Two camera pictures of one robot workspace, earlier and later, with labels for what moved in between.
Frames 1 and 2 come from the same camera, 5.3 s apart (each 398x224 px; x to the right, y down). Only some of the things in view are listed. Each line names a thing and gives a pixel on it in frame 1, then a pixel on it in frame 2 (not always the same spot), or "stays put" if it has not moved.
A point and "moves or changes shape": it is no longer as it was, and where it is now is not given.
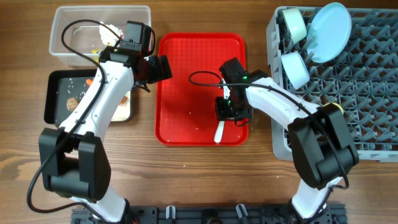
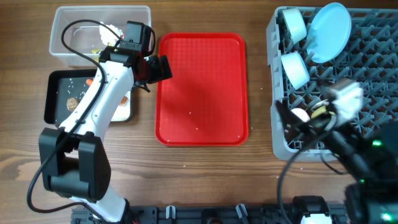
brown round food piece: [71, 103] stays put
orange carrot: [89, 81] stays put
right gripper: [222, 113] to [314, 126]
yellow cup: [330, 102] moves or changes shape
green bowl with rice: [295, 23] stays put
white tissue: [107, 36] stays put
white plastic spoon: [219, 131] moves or changes shape
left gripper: [157, 74] stays put
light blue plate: [329, 33] stays put
